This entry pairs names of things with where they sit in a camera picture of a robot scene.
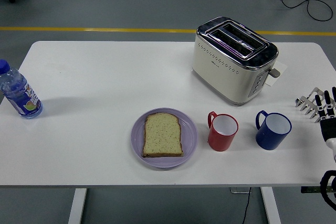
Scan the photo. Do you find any white table leg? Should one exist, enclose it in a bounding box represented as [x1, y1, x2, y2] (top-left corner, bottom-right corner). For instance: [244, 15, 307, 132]
[67, 188, 88, 224]
[260, 187, 281, 224]

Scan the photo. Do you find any bread slice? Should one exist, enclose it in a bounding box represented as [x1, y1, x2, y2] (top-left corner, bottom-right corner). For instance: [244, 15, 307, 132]
[142, 112, 184, 158]

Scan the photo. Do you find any cream chrome toaster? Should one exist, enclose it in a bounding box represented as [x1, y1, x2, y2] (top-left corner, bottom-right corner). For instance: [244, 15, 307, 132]
[191, 16, 281, 106]

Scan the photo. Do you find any water bottle blue cap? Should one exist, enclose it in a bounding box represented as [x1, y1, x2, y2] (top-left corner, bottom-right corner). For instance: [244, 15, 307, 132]
[0, 59, 44, 120]

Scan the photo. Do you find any red cup white inside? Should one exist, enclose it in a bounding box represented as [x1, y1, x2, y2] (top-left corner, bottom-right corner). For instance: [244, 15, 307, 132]
[207, 111, 239, 153]

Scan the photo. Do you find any grey under-table bracket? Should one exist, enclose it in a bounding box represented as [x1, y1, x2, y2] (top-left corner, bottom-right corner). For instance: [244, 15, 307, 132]
[230, 187, 251, 195]

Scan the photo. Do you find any metal toast rack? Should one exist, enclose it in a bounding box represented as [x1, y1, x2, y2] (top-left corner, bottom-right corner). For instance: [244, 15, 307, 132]
[295, 87, 324, 124]

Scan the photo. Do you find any thin black hanging cable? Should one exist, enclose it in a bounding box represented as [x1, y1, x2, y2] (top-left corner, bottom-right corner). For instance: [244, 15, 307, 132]
[241, 187, 252, 224]

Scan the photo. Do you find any blue cup white inside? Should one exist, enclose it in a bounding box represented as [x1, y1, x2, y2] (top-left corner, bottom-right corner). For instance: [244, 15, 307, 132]
[255, 110, 292, 151]

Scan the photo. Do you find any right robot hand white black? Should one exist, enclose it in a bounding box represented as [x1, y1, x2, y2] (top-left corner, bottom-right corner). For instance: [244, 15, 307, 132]
[314, 87, 336, 162]

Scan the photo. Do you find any purple plate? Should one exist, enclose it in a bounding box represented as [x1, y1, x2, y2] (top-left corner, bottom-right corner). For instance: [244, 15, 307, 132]
[131, 107, 199, 169]

